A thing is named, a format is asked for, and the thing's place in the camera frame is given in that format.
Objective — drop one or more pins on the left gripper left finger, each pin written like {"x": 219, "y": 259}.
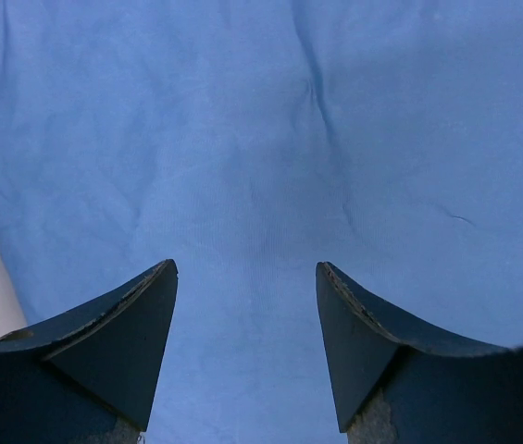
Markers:
{"x": 89, "y": 375}

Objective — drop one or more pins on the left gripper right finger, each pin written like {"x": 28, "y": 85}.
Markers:
{"x": 396, "y": 378}

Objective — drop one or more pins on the blue surgical drape cloth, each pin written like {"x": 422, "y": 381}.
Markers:
{"x": 249, "y": 141}

